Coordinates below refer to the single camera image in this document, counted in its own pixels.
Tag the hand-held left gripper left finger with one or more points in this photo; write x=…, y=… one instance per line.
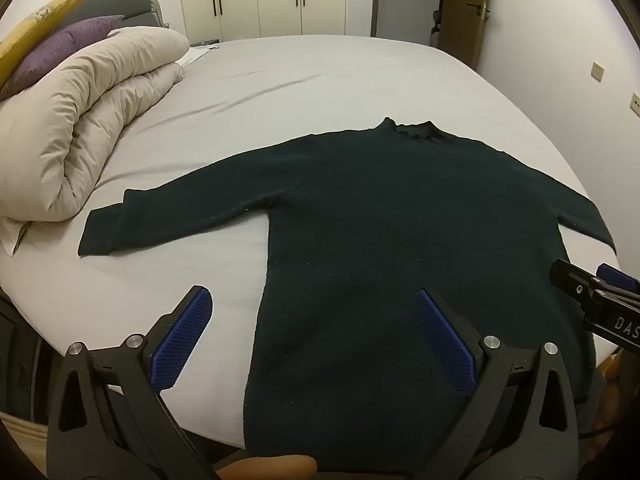
x=181, y=340

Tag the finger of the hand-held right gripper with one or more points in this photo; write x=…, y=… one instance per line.
x=572, y=280
x=622, y=280

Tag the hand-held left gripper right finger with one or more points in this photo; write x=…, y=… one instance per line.
x=445, y=345

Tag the dark green sweater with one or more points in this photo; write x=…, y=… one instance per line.
x=375, y=220

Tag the dark furniture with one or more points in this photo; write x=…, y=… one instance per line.
x=20, y=355

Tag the beige folded duvet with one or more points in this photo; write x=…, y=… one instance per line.
x=75, y=110

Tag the wooden door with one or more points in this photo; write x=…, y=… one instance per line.
x=465, y=35

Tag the bed with white sheet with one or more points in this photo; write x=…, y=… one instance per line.
x=300, y=90

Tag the purple pillow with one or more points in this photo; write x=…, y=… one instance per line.
x=55, y=50

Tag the cream wardrobe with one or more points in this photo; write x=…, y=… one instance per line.
x=250, y=0

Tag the yellow pillow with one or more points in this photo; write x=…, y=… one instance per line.
x=35, y=20

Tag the white wall socket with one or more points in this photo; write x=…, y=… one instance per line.
x=636, y=104

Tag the white wall switch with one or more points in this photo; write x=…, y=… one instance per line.
x=597, y=71

